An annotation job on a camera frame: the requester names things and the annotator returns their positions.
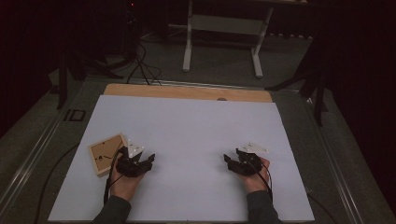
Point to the dark equipment rack red light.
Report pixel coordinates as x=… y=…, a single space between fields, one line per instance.
x=130 y=28

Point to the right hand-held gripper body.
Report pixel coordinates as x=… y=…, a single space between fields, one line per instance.
x=249 y=163

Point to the black floor socket plate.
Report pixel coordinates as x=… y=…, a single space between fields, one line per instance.
x=74 y=115

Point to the white metal stand frame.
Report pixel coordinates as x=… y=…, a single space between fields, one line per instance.
x=224 y=25

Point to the person's right hand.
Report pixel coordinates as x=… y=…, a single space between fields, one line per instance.
x=253 y=182

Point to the person's left hand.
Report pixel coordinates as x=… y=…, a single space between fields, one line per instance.
x=124 y=186

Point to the square wooden board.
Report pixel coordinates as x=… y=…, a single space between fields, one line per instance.
x=106 y=154

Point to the large white sheet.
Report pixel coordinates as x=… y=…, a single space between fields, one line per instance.
x=186 y=130

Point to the metal floor rail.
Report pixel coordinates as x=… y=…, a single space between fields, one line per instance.
x=29 y=165
x=336 y=168

